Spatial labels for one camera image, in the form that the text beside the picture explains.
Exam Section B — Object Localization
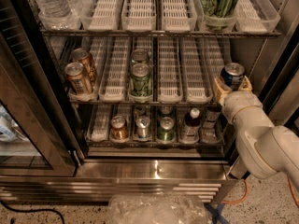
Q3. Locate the silver can bottom shelf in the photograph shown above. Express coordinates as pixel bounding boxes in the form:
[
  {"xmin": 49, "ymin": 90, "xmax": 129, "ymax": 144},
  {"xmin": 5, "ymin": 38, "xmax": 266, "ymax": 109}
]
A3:
[{"xmin": 135, "ymin": 116, "xmax": 150, "ymax": 138}]

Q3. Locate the blue pepsi can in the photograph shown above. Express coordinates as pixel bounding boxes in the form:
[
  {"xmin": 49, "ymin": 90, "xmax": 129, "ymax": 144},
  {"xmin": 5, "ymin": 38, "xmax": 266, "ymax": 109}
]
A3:
[{"xmin": 221, "ymin": 63, "xmax": 245, "ymax": 91}]

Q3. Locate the clear water bottle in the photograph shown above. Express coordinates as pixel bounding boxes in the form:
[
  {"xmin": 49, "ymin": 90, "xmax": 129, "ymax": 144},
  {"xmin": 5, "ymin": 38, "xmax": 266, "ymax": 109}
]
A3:
[{"xmin": 36, "ymin": 0, "xmax": 71, "ymax": 18}]

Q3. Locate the green soda can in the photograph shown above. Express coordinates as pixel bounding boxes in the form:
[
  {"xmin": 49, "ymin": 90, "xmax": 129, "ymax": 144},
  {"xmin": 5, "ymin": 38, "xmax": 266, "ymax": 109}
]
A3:
[
  {"xmin": 130, "ymin": 49, "xmax": 150, "ymax": 66},
  {"xmin": 130, "ymin": 63, "xmax": 151, "ymax": 97}
]

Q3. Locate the bottom wire shelf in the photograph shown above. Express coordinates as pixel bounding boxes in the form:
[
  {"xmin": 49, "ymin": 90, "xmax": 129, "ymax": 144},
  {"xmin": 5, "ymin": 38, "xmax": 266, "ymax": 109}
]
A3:
[{"xmin": 87, "ymin": 140, "xmax": 224, "ymax": 149}]

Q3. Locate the glass fridge door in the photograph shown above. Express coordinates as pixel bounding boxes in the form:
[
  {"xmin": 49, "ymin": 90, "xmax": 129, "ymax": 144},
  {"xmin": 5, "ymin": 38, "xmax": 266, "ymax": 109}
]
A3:
[{"xmin": 0, "ymin": 0, "xmax": 86, "ymax": 178}]

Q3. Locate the clear tray under green cans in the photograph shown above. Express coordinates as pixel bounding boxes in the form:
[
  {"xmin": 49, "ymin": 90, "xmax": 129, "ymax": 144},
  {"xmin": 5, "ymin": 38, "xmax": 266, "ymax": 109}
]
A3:
[{"xmin": 128, "ymin": 37, "xmax": 152, "ymax": 103}]

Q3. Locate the orange cable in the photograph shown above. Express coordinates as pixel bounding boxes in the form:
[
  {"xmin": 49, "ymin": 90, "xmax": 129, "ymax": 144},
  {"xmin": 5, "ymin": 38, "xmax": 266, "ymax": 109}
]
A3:
[{"xmin": 221, "ymin": 177, "xmax": 299, "ymax": 208}]

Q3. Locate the empty clear tray top shelf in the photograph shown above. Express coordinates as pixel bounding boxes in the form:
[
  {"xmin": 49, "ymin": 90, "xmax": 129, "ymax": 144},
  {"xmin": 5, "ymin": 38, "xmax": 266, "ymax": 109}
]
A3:
[
  {"xmin": 81, "ymin": 0, "xmax": 123, "ymax": 32},
  {"xmin": 121, "ymin": 0, "xmax": 156, "ymax": 32},
  {"xmin": 161, "ymin": 0, "xmax": 197, "ymax": 33}
]

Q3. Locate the white capped dark bottle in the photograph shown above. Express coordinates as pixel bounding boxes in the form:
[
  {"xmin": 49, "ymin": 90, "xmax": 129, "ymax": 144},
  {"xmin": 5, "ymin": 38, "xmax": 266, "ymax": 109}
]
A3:
[{"xmin": 180, "ymin": 107, "xmax": 201, "ymax": 143}]

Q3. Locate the empty clear tray middle shelf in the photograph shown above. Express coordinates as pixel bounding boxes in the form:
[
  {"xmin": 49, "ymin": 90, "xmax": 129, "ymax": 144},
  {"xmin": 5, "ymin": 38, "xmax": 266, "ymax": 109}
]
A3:
[
  {"xmin": 157, "ymin": 37, "xmax": 183, "ymax": 104},
  {"xmin": 179, "ymin": 38, "xmax": 212, "ymax": 104},
  {"xmin": 99, "ymin": 37, "xmax": 131, "ymax": 103}
]

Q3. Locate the copper can bottom shelf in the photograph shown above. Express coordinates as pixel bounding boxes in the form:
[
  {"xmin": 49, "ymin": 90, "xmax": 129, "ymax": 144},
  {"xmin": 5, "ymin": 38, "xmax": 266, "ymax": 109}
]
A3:
[{"xmin": 111, "ymin": 115, "xmax": 128, "ymax": 140}]

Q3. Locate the gold soda can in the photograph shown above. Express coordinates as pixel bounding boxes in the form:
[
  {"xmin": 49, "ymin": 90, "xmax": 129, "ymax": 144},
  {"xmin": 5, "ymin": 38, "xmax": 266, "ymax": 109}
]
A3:
[
  {"xmin": 64, "ymin": 62, "xmax": 93, "ymax": 94},
  {"xmin": 71, "ymin": 48, "xmax": 97, "ymax": 85}
]

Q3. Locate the dark labelled bottle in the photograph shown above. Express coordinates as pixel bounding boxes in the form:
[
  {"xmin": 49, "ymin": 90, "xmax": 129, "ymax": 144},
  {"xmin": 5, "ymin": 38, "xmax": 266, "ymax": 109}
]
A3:
[{"xmin": 202, "ymin": 105, "xmax": 221, "ymax": 129}]

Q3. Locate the clear tray under gold cans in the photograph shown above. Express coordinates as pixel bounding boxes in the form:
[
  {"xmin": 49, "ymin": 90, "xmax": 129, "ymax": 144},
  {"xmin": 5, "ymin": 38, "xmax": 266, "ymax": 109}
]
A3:
[{"xmin": 69, "ymin": 37, "xmax": 107, "ymax": 101}]

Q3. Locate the rear gold soda can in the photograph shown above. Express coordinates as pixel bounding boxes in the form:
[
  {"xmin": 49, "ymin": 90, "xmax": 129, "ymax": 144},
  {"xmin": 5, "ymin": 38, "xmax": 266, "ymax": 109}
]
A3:
[{"xmin": 71, "ymin": 48, "xmax": 97, "ymax": 85}]

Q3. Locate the empty clear tray shelf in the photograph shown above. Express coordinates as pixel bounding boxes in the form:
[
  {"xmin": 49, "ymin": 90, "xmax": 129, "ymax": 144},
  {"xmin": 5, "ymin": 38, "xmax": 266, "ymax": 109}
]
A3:
[
  {"xmin": 81, "ymin": 0, "xmax": 123, "ymax": 32},
  {"xmin": 157, "ymin": 37, "xmax": 183, "ymax": 104},
  {"xmin": 179, "ymin": 38, "xmax": 212, "ymax": 104},
  {"xmin": 161, "ymin": 0, "xmax": 197, "ymax": 33},
  {"xmin": 121, "ymin": 0, "xmax": 156, "ymax": 32},
  {"xmin": 99, "ymin": 37, "xmax": 131, "ymax": 103}
]

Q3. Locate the front green soda can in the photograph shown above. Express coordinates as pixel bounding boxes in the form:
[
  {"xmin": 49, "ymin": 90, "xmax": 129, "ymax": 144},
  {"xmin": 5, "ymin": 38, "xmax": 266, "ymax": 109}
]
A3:
[{"xmin": 130, "ymin": 63, "xmax": 151, "ymax": 97}]

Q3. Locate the front gold soda can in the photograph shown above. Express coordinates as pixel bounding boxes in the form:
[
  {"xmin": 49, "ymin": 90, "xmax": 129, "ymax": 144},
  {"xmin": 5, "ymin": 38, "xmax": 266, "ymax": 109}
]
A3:
[{"xmin": 64, "ymin": 62, "xmax": 93, "ymax": 94}]

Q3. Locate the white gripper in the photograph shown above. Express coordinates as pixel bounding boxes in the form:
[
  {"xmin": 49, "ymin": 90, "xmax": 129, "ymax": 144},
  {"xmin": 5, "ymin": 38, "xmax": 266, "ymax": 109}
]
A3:
[{"xmin": 213, "ymin": 77, "xmax": 263, "ymax": 124}]

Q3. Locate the green can bottom shelf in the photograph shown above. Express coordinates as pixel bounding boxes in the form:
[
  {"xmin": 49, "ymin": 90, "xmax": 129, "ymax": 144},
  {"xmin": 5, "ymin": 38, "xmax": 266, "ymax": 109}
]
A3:
[{"xmin": 157, "ymin": 117, "xmax": 175, "ymax": 142}]

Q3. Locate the blue tape cross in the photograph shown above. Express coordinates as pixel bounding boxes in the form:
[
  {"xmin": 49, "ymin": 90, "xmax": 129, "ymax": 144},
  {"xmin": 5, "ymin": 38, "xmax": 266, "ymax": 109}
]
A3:
[{"xmin": 205, "ymin": 203, "xmax": 230, "ymax": 224}]

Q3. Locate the clear plastic bag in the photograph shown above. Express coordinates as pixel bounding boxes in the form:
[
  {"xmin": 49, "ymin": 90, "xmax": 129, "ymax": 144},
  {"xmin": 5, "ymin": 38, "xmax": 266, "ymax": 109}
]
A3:
[{"xmin": 107, "ymin": 193, "xmax": 212, "ymax": 224}]

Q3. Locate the clear tray under pepsi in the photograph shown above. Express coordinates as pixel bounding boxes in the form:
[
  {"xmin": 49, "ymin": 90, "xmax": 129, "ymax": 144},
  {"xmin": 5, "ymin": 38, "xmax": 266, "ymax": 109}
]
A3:
[{"xmin": 204, "ymin": 36, "xmax": 233, "ymax": 105}]

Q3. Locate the empty clear tray top right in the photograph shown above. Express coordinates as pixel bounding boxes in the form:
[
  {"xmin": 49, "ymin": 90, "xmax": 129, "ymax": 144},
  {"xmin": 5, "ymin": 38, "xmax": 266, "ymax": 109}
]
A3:
[{"xmin": 235, "ymin": 0, "xmax": 280, "ymax": 34}]

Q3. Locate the rear green soda can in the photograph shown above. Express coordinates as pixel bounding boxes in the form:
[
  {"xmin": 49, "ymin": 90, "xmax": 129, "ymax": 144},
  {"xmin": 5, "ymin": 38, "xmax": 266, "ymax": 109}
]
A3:
[{"xmin": 130, "ymin": 49, "xmax": 150, "ymax": 66}]

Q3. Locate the stainless steel fridge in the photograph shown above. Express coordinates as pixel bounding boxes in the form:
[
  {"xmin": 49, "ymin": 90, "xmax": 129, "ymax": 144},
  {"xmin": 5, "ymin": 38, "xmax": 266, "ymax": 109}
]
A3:
[{"xmin": 0, "ymin": 0, "xmax": 298, "ymax": 203}]

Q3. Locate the black cable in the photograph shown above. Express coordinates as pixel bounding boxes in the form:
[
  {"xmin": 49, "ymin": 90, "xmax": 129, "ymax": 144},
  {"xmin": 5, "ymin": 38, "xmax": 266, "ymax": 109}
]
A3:
[{"xmin": 0, "ymin": 200, "xmax": 65, "ymax": 224}]

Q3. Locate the top wire shelf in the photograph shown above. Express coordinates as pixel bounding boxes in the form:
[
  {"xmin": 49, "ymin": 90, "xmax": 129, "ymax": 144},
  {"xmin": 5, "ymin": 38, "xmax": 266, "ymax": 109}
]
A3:
[{"xmin": 41, "ymin": 29, "xmax": 282, "ymax": 39}]

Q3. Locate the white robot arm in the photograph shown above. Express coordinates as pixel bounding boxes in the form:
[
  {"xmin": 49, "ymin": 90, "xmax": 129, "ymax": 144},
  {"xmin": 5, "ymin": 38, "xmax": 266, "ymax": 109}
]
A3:
[{"xmin": 212, "ymin": 77, "xmax": 299, "ymax": 189}]

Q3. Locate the wire shelf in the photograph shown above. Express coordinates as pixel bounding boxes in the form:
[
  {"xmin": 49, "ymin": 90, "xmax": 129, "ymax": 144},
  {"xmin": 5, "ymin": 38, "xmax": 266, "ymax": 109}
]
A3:
[
  {"xmin": 41, "ymin": 29, "xmax": 282, "ymax": 39},
  {"xmin": 69, "ymin": 100, "xmax": 221, "ymax": 106},
  {"xmin": 87, "ymin": 140, "xmax": 224, "ymax": 149}
]

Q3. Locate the middle wire shelf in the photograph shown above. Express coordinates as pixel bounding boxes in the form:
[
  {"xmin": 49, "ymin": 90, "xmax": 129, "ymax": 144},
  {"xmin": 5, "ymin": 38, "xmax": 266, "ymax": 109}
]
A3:
[{"xmin": 69, "ymin": 100, "xmax": 221, "ymax": 106}]

